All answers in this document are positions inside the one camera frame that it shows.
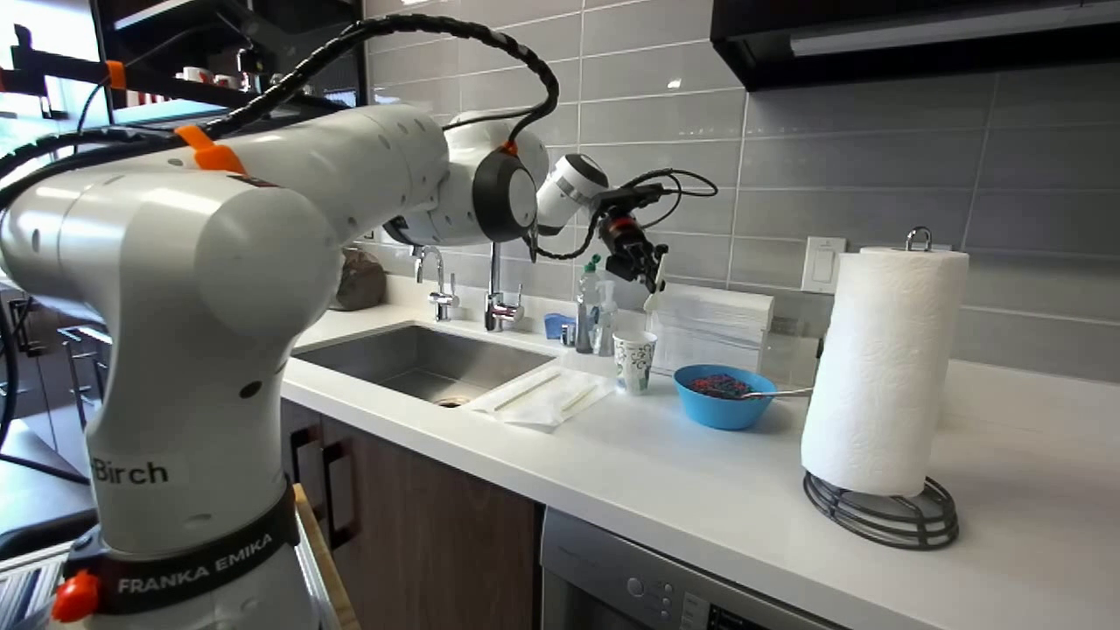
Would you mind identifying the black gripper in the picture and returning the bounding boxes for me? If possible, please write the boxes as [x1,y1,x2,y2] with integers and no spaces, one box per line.
[598,213,664,293]

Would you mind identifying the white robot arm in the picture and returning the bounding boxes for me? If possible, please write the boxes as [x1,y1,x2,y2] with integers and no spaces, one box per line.
[4,106,612,630]

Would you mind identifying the colourful gravel in bowl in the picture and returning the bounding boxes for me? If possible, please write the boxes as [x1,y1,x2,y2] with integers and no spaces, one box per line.
[686,373,754,398]

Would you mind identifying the blue bowl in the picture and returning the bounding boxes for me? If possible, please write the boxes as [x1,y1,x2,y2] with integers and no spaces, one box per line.
[676,364,779,429]

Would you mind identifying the metal spoon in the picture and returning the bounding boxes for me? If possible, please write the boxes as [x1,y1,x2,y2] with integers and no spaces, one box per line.
[737,389,811,398]

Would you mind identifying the dish soap bottle green cap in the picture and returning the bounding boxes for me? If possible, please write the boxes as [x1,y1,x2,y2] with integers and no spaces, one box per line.
[571,253,608,358]

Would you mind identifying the white napkin stack box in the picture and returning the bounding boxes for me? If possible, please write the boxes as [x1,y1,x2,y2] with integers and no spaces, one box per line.
[649,283,773,373]

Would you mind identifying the chrome kitchen faucet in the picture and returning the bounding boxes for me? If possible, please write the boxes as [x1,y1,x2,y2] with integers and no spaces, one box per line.
[405,237,524,336]

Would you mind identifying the white cloth mat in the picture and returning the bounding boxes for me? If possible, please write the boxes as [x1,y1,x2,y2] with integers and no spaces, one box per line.
[468,368,608,429]

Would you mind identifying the stainless steel sink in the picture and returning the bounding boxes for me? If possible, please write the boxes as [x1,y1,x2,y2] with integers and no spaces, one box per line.
[300,324,548,408]

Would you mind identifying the paper towel roll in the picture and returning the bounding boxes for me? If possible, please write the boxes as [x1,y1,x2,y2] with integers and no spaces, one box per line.
[803,248,970,496]

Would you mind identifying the black range hood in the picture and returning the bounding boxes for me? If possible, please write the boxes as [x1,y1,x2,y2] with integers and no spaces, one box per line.
[711,0,1120,92]

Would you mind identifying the dark pot on counter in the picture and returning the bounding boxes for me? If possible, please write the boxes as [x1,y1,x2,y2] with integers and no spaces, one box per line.
[335,248,385,311]

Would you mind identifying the steel dishwasher front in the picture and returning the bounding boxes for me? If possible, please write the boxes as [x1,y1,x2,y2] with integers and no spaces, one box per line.
[541,508,843,630]

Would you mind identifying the wooden cabinet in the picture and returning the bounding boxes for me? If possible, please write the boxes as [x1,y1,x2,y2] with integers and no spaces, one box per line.
[282,401,542,630]

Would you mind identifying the white wall outlet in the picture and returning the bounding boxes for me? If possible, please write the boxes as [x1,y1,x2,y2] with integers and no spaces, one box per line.
[803,237,849,293]

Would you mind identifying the black braided cable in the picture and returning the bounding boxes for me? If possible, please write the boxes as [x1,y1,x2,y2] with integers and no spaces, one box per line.
[0,10,723,262]

